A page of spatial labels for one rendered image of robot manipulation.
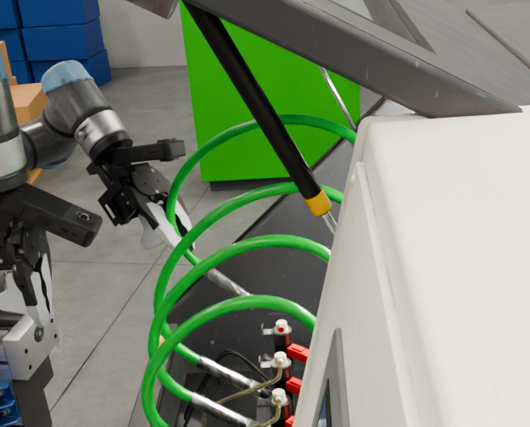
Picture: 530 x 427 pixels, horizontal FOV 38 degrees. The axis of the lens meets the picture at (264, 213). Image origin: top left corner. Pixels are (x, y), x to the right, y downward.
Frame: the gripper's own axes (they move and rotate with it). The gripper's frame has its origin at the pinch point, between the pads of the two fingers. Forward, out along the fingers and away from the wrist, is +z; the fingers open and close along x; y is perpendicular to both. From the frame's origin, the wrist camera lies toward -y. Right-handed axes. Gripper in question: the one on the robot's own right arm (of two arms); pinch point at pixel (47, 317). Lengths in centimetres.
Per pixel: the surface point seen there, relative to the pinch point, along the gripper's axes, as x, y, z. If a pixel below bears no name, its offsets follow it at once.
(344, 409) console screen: 46, -36, -21
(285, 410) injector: 5.4, -29.7, 12.0
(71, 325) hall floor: -195, 75, 124
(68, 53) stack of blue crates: -602, 185, 87
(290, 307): 12.7, -31.8, -7.5
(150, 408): 12.7, -15.0, 5.0
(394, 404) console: 55, -38, -28
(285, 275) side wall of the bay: -43, -28, 20
